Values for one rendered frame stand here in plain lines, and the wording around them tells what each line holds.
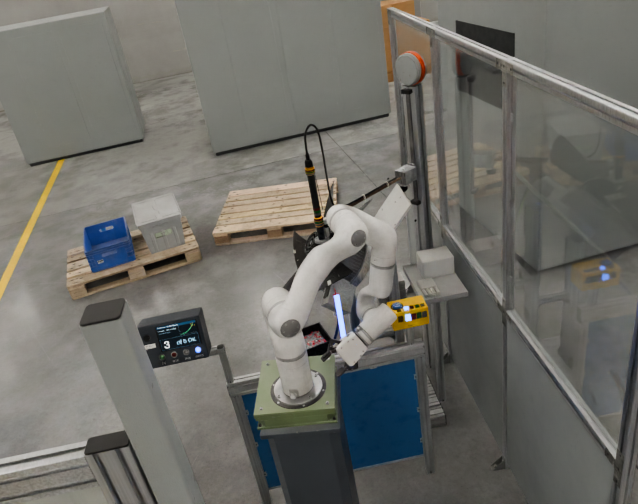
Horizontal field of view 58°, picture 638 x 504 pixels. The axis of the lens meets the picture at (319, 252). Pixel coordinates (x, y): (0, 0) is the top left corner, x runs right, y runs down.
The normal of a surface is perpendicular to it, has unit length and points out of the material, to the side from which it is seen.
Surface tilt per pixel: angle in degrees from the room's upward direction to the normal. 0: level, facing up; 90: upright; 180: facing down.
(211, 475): 0
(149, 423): 90
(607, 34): 90
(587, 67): 90
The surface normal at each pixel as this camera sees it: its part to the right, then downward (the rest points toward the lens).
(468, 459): -0.15, -0.86
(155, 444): 0.13, 0.47
